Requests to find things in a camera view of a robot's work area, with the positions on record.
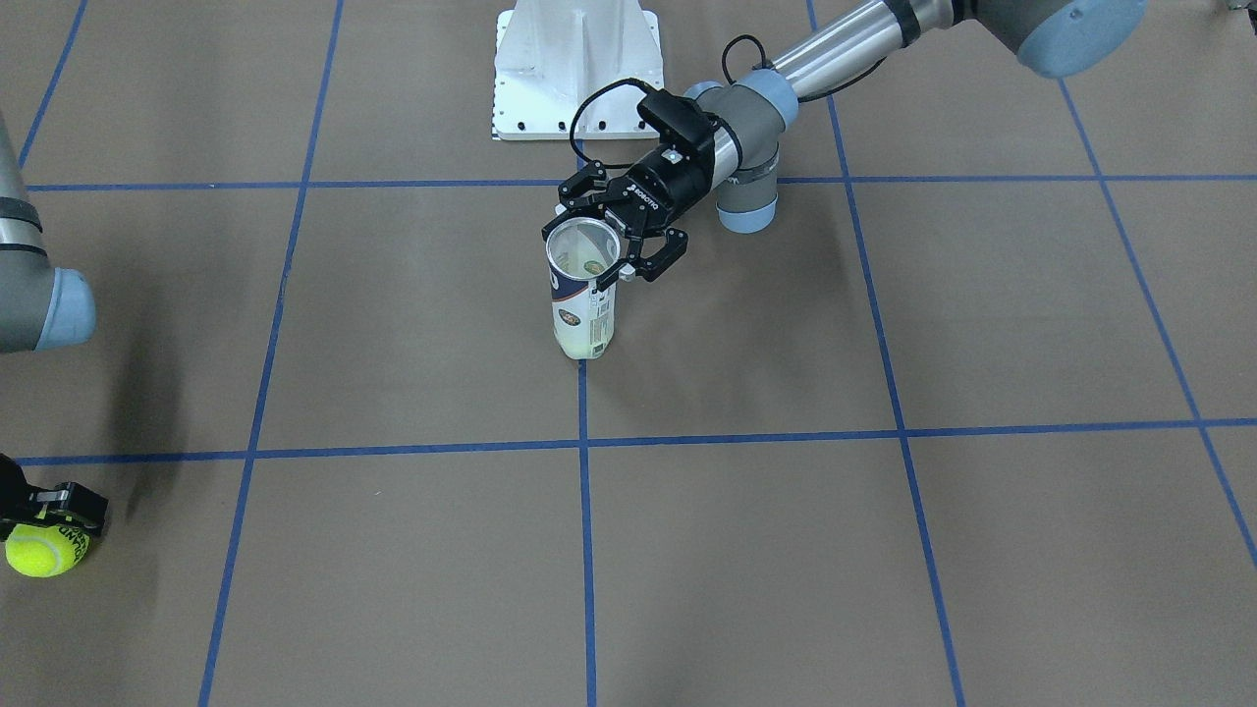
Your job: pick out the clear tennis ball can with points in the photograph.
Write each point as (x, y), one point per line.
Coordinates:
(579, 251)

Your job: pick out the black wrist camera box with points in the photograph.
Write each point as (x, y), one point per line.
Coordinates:
(681, 123)

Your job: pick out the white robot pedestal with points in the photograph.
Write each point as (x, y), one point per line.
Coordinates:
(550, 55)

